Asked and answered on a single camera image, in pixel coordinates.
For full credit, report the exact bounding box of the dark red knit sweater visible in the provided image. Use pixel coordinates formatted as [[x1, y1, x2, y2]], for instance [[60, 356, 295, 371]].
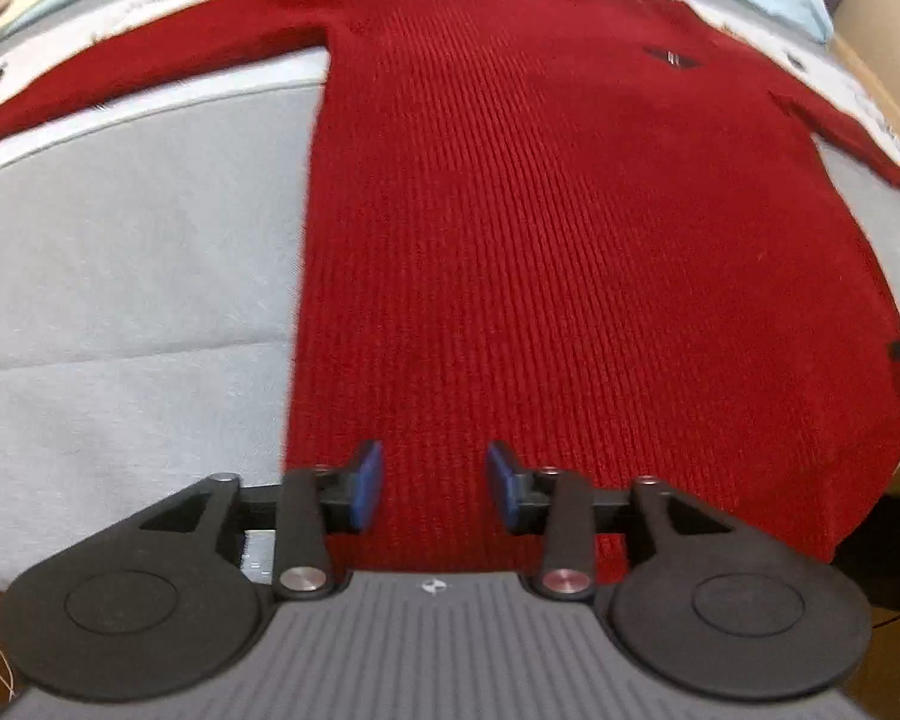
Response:
[[0, 0, 900, 589]]

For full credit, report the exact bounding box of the printed white bed sheet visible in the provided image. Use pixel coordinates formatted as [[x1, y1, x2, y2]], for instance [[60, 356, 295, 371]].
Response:
[[0, 0, 900, 197]]

